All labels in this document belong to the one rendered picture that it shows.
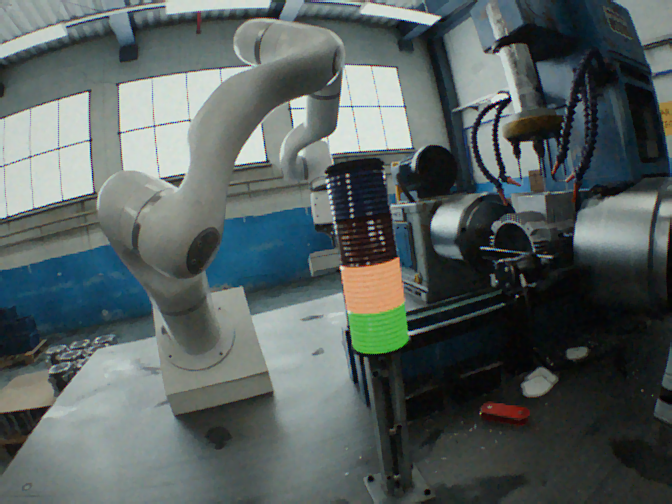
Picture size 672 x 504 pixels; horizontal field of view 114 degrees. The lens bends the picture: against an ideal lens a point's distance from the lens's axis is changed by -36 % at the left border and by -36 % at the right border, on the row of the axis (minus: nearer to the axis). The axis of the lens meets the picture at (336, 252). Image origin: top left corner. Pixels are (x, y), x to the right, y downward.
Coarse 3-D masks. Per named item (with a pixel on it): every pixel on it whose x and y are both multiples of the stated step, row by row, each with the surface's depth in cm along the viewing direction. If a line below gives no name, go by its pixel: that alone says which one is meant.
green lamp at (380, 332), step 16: (400, 304) 32; (352, 320) 33; (368, 320) 31; (384, 320) 31; (400, 320) 32; (352, 336) 34; (368, 336) 32; (384, 336) 31; (400, 336) 32; (368, 352) 32; (384, 352) 32
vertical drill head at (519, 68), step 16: (496, 16) 65; (496, 32) 67; (512, 48) 65; (528, 48) 64; (512, 64) 67; (528, 64) 64; (512, 80) 68; (528, 80) 65; (512, 96) 71; (528, 96) 66; (544, 96) 66; (528, 112) 66; (544, 112) 64; (512, 128) 69; (528, 128) 65; (544, 128) 63; (560, 128) 63; (512, 144) 74; (544, 144) 75; (560, 144) 68; (544, 176) 77
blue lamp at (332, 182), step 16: (336, 176) 30; (352, 176) 30; (368, 176) 30; (384, 176) 31; (336, 192) 31; (352, 192) 30; (368, 192) 30; (384, 192) 31; (336, 208) 31; (352, 208) 30; (368, 208) 30; (384, 208) 31
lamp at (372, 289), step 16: (352, 272) 31; (368, 272) 31; (384, 272) 31; (352, 288) 32; (368, 288) 31; (384, 288) 31; (400, 288) 32; (352, 304) 32; (368, 304) 31; (384, 304) 31
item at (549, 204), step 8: (552, 192) 76; (560, 192) 74; (568, 192) 69; (520, 200) 76; (528, 200) 73; (536, 200) 70; (544, 200) 67; (552, 200) 68; (560, 200) 68; (568, 200) 69; (520, 208) 76; (528, 208) 73; (536, 208) 71; (544, 208) 68; (552, 208) 68; (560, 208) 68; (568, 208) 69; (544, 216) 68; (552, 216) 68; (560, 216) 68; (568, 216) 69
